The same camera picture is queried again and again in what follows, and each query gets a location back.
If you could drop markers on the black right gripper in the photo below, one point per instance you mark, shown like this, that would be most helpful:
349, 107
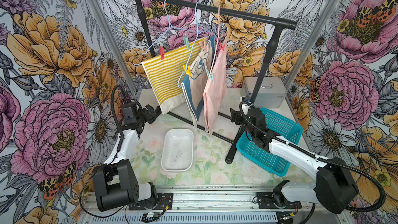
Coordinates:
235, 115

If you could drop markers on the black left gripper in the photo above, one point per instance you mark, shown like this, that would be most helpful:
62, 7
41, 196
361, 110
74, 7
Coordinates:
147, 116

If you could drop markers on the pink towel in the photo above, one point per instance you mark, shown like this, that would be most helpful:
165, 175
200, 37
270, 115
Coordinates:
215, 92

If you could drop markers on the pink wire hanger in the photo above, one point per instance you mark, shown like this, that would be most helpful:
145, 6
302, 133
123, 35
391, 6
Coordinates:
217, 39

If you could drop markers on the red clothespin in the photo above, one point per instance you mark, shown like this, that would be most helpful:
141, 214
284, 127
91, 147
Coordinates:
222, 46
162, 53

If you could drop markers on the black clothes rack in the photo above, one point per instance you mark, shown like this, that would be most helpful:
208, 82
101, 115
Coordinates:
279, 23

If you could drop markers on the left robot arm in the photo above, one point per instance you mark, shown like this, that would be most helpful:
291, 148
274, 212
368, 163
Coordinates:
115, 182

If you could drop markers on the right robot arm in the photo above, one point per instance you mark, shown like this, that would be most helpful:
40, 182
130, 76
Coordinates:
268, 139

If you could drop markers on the silver aluminium case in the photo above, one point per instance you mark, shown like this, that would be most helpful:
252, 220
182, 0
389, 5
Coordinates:
271, 94

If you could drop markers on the yellow striped towel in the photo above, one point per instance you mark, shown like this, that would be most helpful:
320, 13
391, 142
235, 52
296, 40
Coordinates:
163, 76

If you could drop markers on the white plastic tray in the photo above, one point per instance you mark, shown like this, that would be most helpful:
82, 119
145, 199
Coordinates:
177, 153

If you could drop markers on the blue and beige towel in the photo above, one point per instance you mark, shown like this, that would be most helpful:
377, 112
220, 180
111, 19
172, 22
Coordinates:
193, 86

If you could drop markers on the floral table mat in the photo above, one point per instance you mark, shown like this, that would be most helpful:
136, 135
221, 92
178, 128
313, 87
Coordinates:
209, 166

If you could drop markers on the mint clothespin on pink towel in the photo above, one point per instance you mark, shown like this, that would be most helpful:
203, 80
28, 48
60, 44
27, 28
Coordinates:
210, 73

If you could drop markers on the red clothespin on yellow towel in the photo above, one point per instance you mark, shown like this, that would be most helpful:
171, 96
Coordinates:
162, 53

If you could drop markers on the green clothespin on yellow towel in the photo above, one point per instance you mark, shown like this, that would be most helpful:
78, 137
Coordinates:
186, 42

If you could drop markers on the pink clothespin on blue towel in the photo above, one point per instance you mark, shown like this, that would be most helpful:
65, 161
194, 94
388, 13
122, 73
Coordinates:
203, 43

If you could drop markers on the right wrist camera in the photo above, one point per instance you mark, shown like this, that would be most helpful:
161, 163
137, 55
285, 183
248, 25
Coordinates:
245, 105

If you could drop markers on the light blue wire hanger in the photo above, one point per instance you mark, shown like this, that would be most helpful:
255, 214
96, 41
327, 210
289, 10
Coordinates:
164, 6

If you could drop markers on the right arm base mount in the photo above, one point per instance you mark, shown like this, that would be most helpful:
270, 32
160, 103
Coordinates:
270, 200

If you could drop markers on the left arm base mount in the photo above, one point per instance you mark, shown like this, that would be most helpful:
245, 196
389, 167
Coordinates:
159, 203

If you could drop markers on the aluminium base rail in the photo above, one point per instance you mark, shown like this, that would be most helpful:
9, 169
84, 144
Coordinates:
219, 204

